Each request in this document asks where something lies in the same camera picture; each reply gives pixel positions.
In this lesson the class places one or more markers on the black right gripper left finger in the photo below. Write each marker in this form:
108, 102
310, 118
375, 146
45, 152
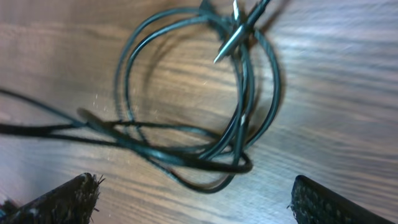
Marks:
72, 202

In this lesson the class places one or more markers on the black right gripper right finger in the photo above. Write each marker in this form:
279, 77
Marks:
313, 203

